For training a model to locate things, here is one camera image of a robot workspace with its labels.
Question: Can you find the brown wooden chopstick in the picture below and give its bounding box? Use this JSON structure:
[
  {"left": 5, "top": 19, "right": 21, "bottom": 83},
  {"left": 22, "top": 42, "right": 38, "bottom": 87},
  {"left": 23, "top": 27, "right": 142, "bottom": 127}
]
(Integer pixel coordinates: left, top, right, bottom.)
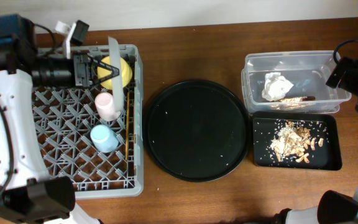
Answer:
[
  {"left": 132, "top": 134, "right": 137, "bottom": 174},
  {"left": 125, "top": 91, "right": 131, "bottom": 162}
]

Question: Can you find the black rectangular tray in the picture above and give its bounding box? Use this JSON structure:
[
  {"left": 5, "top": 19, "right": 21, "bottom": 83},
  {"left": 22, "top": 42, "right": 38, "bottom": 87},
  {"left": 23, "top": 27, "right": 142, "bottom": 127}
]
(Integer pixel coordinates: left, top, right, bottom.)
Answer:
[{"left": 252, "top": 111, "right": 342, "bottom": 170}]

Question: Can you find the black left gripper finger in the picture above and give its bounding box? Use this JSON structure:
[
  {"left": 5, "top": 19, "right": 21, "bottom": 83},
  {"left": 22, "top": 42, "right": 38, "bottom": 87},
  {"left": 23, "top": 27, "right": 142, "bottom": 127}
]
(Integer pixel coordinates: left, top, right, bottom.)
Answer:
[
  {"left": 89, "top": 71, "right": 118, "bottom": 87},
  {"left": 88, "top": 55, "right": 120, "bottom": 75}
]

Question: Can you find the gold foil snack wrapper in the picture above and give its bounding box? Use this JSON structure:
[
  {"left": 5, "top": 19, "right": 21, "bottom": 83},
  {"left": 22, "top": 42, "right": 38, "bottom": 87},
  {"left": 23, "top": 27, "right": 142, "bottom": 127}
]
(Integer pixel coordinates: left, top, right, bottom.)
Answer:
[{"left": 272, "top": 96, "right": 316, "bottom": 110}]

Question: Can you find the pink plastic cup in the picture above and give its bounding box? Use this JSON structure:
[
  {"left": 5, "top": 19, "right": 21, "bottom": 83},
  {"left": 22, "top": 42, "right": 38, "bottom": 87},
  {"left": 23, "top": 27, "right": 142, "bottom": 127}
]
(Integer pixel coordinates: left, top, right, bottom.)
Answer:
[{"left": 94, "top": 92, "right": 121, "bottom": 121}]

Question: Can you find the yellow bowl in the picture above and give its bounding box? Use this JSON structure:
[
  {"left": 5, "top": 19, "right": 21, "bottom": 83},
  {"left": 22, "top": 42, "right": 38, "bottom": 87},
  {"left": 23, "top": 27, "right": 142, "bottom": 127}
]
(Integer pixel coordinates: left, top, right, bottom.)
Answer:
[{"left": 97, "top": 58, "right": 132, "bottom": 90}]

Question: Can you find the grey round plate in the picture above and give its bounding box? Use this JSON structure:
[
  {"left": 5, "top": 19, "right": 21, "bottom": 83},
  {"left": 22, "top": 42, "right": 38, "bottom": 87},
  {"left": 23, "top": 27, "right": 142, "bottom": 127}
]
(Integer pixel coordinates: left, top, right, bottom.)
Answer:
[{"left": 108, "top": 37, "right": 124, "bottom": 111}]

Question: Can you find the food scraps pile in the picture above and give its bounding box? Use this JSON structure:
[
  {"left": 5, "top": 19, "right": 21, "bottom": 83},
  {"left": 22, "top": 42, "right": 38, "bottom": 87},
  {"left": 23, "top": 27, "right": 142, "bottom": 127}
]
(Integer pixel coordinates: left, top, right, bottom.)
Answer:
[{"left": 270, "top": 120, "right": 326, "bottom": 164}]

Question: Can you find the grey plastic dishwasher rack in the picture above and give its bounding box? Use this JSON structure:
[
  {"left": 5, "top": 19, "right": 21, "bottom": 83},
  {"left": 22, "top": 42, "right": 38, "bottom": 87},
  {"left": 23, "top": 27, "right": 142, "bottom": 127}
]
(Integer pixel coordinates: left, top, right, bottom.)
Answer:
[{"left": 32, "top": 44, "right": 144, "bottom": 200}]

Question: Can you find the clear plastic bin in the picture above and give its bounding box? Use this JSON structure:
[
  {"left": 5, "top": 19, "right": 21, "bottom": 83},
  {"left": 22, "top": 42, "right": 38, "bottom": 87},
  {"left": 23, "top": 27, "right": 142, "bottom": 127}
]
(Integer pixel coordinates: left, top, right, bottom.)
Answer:
[{"left": 241, "top": 50, "right": 352, "bottom": 113}]

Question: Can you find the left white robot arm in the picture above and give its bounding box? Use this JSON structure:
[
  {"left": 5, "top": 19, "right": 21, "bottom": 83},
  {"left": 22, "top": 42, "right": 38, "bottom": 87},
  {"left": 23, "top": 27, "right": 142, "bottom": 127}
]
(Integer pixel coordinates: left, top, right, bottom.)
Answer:
[{"left": 0, "top": 14, "right": 121, "bottom": 223}]

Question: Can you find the round black tray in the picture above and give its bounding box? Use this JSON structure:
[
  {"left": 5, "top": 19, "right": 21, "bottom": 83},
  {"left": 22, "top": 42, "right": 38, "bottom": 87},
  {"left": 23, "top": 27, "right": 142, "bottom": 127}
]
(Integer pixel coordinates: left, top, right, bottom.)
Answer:
[{"left": 142, "top": 80, "right": 252, "bottom": 182}]

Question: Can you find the white paper napkin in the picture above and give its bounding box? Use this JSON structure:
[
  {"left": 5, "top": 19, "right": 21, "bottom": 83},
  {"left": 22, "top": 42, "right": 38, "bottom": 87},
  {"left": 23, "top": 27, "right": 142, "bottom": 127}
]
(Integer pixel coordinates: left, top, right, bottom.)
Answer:
[{"left": 262, "top": 72, "right": 294, "bottom": 101}]

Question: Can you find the light blue plastic cup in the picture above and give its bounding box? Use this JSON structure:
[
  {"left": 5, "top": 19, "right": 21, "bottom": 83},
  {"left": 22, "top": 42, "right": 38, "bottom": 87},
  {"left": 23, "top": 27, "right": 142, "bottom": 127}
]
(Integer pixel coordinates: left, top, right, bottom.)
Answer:
[{"left": 90, "top": 124, "right": 119, "bottom": 153}]

